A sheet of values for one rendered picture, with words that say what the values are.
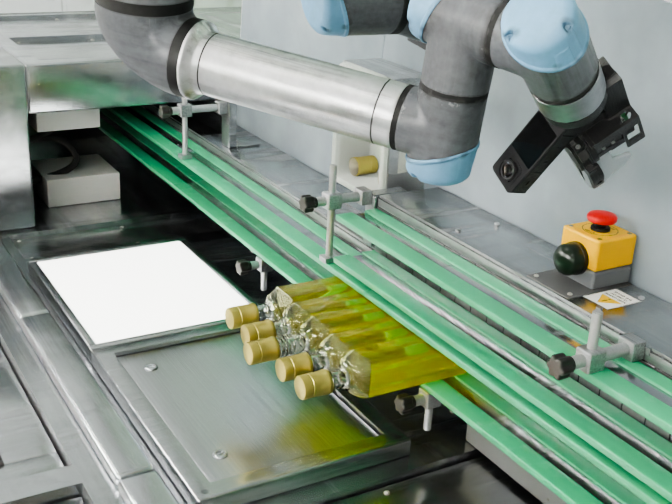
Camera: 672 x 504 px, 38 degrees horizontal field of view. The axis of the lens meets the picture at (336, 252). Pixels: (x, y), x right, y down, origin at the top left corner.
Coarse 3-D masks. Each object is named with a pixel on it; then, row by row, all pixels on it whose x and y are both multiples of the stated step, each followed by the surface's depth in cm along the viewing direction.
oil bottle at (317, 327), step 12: (336, 312) 149; (348, 312) 149; (360, 312) 150; (372, 312) 150; (384, 312) 150; (312, 324) 145; (324, 324) 145; (336, 324) 145; (348, 324) 146; (360, 324) 147; (372, 324) 148; (312, 336) 144; (324, 336) 144; (312, 348) 144
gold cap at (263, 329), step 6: (246, 324) 147; (252, 324) 147; (258, 324) 147; (264, 324) 147; (270, 324) 148; (246, 330) 146; (252, 330) 146; (258, 330) 146; (264, 330) 147; (270, 330) 147; (246, 336) 147; (252, 336) 146; (258, 336) 146; (264, 336) 147
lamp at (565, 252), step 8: (560, 248) 130; (568, 248) 129; (576, 248) 129; (584, 248) 129; (560, 256) 129; (568, 256) 128; (576, 256) 128; (584, 256) 129; (560, 264) 130; (568, 264) 129; (576, 264) 128; (584, 264) 129; (560, 272) 130; (568, 272) 129; (576, 272) 129
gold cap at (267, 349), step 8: (272, 336) 143; (248, 344) 141; (256, 344) 141; (264, 344) 141; (272, 344) 142; (248, 352) 141; (256, 352) 140; (264, 352) 141; (272, 352) 141; (248, 360) 141; (256, 360) 140; (264, 360) 141
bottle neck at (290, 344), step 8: (280, 336) 144; (288, 336) 144; (296, 336) 144; (304, 336) 144; (280, 344) 142; (288, 344) 143; (296, 344) 143; (304, 344) 144; (280, 352) 142; (288, 352) 143; (296, 352) 144
